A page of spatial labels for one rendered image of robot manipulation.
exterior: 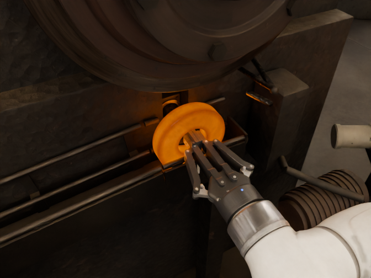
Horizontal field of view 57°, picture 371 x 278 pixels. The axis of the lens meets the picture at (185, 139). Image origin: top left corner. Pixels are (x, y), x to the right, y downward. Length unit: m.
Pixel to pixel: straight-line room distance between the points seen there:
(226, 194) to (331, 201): 0.41
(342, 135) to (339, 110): 1.30
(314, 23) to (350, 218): 0.46
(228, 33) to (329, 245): 0.33
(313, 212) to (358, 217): 0.30
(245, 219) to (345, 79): 1.98
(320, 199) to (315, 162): 0.87
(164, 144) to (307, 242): 0.31
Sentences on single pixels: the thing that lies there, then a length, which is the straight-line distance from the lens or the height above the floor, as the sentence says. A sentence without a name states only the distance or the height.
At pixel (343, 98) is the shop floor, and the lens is 2.26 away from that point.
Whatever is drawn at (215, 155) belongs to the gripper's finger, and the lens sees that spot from 0.64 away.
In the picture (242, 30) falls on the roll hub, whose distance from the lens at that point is 0.47.
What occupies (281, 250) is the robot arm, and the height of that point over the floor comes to 0.77.
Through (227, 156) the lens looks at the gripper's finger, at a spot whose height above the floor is 0.74.
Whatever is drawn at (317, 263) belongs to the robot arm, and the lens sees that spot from 0.53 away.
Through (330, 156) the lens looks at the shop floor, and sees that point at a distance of 1.83.
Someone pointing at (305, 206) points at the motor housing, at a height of 0.53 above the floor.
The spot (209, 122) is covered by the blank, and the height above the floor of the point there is 0.78.
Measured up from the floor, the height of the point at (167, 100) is 0.77.
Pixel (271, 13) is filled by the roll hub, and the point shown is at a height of 1.03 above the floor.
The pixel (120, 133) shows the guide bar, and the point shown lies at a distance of 0.69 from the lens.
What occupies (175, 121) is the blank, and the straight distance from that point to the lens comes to 0.63.
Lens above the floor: 1.21
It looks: 43 degrees down
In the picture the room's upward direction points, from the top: straight up
